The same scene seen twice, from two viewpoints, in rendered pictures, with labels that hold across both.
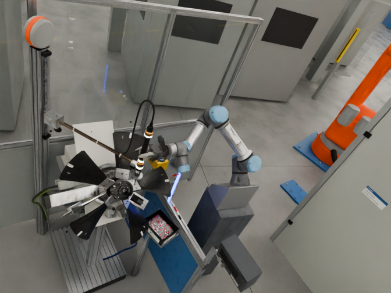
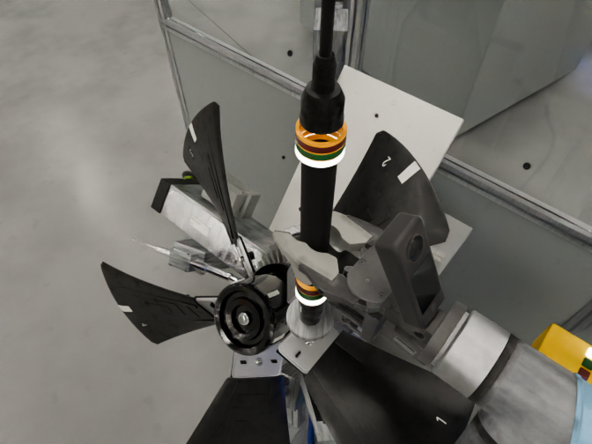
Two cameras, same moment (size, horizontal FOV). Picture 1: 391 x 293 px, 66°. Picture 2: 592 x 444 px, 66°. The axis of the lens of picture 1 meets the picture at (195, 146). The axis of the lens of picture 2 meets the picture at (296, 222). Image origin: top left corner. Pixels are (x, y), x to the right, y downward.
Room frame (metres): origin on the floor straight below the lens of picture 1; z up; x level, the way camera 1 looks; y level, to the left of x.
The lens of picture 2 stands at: (1.23, -0.03, 1.89)
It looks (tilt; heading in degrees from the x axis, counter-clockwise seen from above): 53 degrees down; 87
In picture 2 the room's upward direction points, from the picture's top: straight up
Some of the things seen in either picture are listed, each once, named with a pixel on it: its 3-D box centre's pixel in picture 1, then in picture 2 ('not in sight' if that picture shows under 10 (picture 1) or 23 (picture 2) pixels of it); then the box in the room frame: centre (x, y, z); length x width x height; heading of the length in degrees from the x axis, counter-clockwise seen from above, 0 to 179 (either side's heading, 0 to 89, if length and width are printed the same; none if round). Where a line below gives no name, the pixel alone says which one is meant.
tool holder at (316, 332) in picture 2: (137, 170); (311, 297); (1.27, 0.27, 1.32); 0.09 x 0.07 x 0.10; 82
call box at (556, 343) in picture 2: (157, 160); (551, 378); (1.73, 0.23, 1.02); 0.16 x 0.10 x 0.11; 47
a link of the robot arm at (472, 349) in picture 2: (170, 149); (468, 347); (1.41, 0.14, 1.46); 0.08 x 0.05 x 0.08; 47
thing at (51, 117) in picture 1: (53, 118); (330, 33); (1.35, 0.88, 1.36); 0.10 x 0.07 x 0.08; 82
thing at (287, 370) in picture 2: (122, 211); (294, 383); (1.25, 0.29, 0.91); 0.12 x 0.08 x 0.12; 47
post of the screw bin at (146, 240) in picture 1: (142, 252); not in sight; (1.32, 0.06, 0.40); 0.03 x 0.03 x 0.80; 62
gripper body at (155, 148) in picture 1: (159, 152); (395, 305); (1.35, 0.19, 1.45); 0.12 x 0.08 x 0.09; 137
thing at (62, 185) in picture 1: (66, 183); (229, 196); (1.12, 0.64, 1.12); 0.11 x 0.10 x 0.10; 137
